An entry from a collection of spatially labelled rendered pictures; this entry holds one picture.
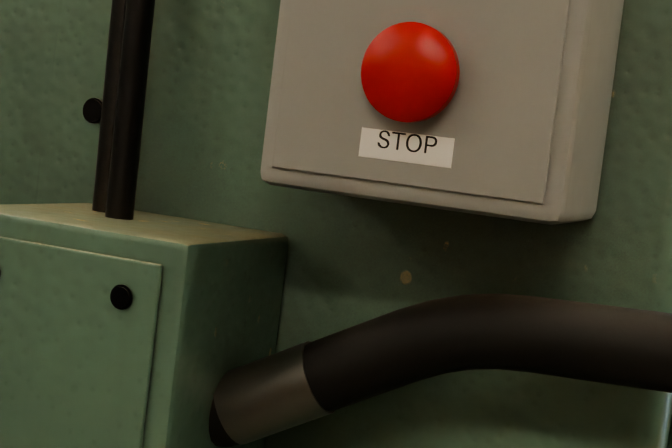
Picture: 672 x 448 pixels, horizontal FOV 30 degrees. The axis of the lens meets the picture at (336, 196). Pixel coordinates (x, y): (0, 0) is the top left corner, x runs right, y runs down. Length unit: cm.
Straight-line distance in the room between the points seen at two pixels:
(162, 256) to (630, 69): 17
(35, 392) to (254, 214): 11
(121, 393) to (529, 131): 15
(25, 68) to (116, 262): 19
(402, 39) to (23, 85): 24
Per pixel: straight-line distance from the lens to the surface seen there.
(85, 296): 41
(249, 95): 47
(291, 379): 41
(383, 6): 39
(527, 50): 38
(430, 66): 37
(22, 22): 58
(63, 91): 56
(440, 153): 38
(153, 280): 40
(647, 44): 43
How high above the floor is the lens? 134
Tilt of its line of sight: 3 degrees down
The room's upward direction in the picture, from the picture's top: 7 degrees clockwise
